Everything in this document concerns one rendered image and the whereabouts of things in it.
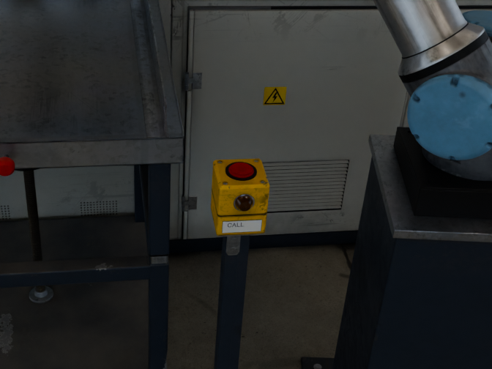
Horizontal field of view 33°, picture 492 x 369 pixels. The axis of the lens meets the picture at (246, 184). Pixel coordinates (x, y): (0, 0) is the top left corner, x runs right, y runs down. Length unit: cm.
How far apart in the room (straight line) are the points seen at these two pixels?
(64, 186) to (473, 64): 137
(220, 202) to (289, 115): 102
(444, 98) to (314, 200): 123
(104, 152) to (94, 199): 91
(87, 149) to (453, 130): 63
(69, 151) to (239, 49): 79
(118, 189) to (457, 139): 127
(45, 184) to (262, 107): 64
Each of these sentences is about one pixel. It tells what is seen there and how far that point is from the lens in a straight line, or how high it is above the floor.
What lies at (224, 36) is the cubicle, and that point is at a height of 72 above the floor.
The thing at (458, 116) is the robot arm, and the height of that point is 102.
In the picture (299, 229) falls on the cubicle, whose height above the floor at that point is 8.
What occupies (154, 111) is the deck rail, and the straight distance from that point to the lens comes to 154.
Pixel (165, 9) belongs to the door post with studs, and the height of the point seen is 79.
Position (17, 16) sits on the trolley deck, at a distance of 194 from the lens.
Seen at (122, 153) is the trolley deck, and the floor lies 82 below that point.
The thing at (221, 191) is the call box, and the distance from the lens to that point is 127.
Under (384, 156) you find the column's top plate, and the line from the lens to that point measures 167.
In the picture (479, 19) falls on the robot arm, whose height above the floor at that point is 108.
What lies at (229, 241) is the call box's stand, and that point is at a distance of 136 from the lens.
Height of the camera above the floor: 164
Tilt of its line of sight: 35 degrees down
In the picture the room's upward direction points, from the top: 5 degrees clockwise
